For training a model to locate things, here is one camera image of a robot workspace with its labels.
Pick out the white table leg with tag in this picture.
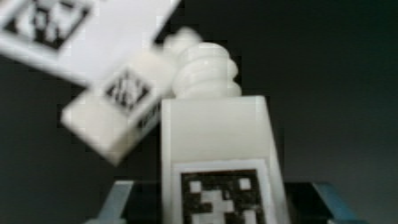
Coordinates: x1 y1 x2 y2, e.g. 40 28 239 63
162 43 292 224

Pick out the white table leg centre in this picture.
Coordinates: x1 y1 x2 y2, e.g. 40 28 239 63
61 27 203 166

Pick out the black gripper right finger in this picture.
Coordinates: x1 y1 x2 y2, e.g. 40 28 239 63
285 182 370 224

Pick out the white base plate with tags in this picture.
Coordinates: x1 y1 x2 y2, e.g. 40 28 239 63
0 0 182 86

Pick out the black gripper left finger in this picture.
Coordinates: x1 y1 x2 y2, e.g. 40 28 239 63
84 180 136 224

